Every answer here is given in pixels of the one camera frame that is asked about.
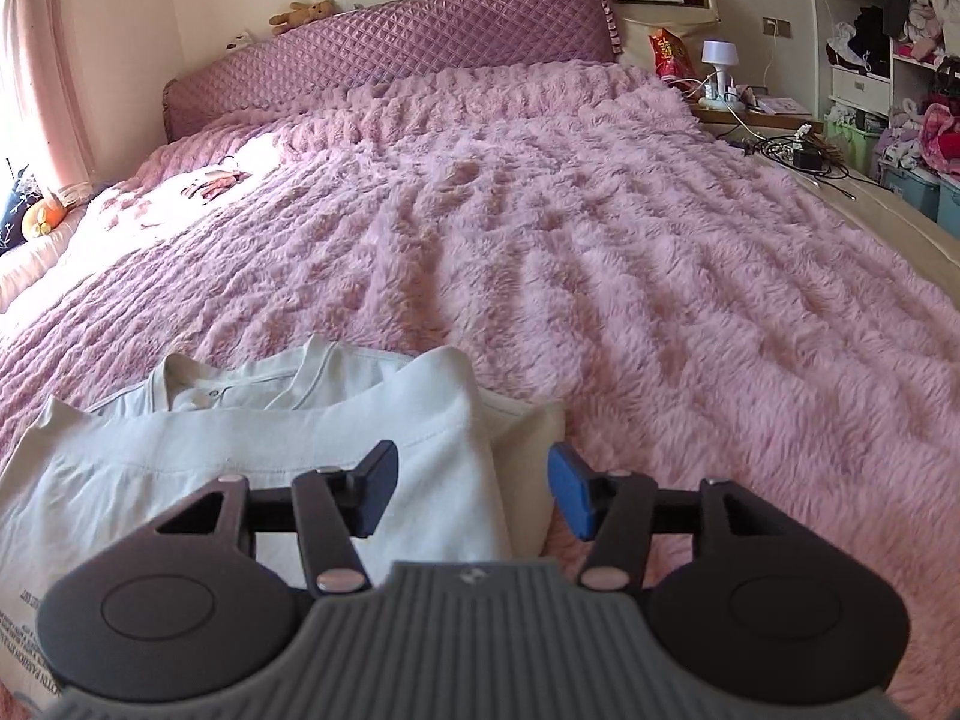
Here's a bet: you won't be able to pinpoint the white sweatshirt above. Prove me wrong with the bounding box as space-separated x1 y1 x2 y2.
2 338 565 713

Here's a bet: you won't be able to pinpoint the pile of pink red clothes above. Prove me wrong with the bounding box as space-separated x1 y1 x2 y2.
874 98 958 179

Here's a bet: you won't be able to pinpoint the white shelving unit with clothes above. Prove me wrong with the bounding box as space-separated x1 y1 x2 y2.
815 0 958 121

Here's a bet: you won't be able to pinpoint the pink fluffy blanket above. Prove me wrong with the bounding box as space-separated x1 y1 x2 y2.
2 62 958 718

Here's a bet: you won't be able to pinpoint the orange plush toy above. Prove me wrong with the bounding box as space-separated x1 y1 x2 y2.
21 195 68 241

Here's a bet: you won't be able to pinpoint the teal storage bin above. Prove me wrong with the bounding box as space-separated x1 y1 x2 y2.
882 166 940 221

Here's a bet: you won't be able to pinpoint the dark blue floral pillow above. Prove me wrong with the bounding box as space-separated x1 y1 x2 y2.
0 166 44 255

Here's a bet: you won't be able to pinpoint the green storage bin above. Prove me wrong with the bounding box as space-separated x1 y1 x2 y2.
825 121 880 177

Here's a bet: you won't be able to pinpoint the wooden nightstand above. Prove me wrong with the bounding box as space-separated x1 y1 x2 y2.
688 99 823 132

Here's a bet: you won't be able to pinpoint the white mushroom table lamp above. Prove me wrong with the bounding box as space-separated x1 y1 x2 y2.
701 39 739 103

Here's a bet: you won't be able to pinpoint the red snack bag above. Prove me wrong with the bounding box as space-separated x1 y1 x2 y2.
649 28 697 80

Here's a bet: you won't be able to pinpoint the brown teddy bear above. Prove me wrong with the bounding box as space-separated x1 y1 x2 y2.
268 0 338 36

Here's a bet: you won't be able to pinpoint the purple quilted headboard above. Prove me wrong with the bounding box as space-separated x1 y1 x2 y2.
163 0 622 142

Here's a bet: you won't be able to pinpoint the pink curtain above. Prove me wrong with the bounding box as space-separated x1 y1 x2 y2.
2 0 94 190

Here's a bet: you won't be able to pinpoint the tangled black cables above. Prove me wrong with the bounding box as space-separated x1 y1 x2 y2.
719 122 858 200

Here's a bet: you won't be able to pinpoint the wall power outlet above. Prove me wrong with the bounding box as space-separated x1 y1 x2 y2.
761 16 793 39

